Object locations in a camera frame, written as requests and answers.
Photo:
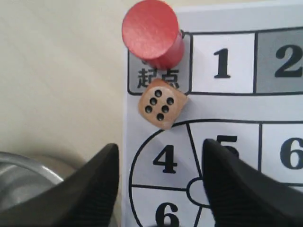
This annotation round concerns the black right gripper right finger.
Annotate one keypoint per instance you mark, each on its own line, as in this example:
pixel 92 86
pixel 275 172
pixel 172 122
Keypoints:
pixel 241 196

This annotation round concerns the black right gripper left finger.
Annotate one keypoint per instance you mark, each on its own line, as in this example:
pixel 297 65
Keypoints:
pixel 84 199

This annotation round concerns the wooden die with black pips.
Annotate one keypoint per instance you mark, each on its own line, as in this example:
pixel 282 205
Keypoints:
pixel 161 104

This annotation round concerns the red cylinder game piece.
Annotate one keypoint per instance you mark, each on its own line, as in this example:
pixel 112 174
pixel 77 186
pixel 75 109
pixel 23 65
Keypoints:
pixel 150 31

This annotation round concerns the round stainless steel bowl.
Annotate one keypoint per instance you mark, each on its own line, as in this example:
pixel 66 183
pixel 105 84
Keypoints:
pixel 25 177

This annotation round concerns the printed paper game board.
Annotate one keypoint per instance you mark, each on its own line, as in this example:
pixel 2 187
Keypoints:
pixel 243 74

